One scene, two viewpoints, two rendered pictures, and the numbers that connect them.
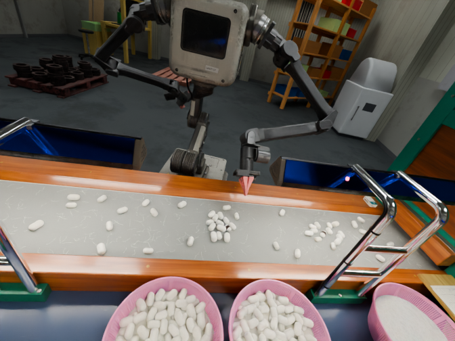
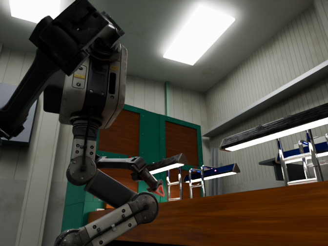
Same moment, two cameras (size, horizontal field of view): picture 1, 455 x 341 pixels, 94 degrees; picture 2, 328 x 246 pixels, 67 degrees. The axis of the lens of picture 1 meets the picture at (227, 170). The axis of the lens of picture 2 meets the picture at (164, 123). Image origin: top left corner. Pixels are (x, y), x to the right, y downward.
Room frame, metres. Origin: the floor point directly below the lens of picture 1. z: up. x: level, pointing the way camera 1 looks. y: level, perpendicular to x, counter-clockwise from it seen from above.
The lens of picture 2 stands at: (1.30, 1.31, 0.66)
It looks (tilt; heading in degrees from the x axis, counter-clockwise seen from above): 22 degrees up; 246
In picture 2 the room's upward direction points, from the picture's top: 1 degrees counter-clockwise
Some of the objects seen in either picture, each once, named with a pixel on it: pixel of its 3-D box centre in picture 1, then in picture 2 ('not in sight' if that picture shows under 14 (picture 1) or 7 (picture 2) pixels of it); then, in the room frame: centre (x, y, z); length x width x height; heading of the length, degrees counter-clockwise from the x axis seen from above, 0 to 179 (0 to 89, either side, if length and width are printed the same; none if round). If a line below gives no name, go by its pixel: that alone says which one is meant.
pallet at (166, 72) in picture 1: (177, 76); not in sight; (5.58, 1.81, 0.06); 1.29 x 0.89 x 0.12; 0
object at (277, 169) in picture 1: (372, 179); (156, 166); (0.57, -0.43, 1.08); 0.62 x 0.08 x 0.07; 102
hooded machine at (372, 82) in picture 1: (361, 99); not in sight; (4.59, -2.24, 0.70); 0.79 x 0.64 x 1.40; 0
